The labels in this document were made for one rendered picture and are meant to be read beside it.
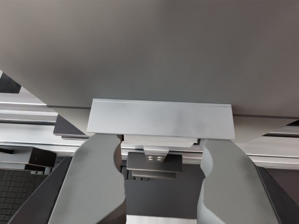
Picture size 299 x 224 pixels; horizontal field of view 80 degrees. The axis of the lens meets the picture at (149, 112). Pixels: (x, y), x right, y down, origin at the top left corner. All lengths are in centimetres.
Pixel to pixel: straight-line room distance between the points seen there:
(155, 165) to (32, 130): 33
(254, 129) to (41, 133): 48
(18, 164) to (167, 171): 33
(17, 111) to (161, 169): 27
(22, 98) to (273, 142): 53
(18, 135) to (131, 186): 40
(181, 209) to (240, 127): 59
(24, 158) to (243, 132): 43
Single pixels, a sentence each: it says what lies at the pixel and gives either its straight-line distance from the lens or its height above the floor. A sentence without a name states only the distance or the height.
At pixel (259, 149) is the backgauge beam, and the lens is 53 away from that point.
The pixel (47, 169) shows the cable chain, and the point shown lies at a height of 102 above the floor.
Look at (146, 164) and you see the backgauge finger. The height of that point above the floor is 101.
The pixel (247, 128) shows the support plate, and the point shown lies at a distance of 17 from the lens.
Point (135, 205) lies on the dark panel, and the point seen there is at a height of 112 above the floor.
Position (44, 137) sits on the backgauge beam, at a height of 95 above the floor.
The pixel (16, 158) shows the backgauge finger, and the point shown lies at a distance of 50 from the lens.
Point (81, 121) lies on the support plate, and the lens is 17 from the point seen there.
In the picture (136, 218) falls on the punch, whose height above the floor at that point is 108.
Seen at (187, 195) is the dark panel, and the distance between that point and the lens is 73.
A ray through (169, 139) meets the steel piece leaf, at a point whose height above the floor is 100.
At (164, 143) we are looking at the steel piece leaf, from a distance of 22.
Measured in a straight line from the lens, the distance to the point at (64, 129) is 24.
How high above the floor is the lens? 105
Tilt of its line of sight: 22 degrees down
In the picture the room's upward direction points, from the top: 177 degrees counter-clockwise
